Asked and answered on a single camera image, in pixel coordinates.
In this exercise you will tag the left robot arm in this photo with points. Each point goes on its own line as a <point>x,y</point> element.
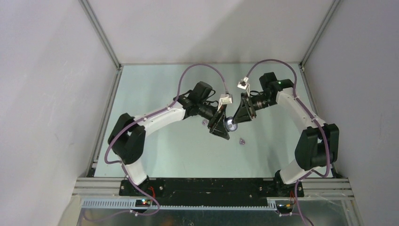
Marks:
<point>128,136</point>

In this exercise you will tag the purple earbud charging case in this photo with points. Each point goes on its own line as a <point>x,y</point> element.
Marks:
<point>231,127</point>

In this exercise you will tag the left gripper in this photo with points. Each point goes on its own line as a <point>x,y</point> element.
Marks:
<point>217,125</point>

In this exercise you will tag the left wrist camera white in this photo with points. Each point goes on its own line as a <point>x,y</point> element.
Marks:
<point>225,99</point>

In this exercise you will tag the grey slotted cable duct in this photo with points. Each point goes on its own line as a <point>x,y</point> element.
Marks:
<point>132,204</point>

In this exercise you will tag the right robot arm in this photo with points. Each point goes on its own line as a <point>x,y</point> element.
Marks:
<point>317,146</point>

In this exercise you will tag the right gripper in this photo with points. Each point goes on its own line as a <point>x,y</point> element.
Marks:
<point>243,114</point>

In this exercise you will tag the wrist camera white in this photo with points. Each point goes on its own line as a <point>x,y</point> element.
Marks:
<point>243,84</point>
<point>225,99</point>

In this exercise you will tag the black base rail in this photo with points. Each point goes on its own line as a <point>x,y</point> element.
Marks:
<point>212,191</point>

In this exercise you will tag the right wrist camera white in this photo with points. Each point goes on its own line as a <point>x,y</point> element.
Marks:
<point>243,84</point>

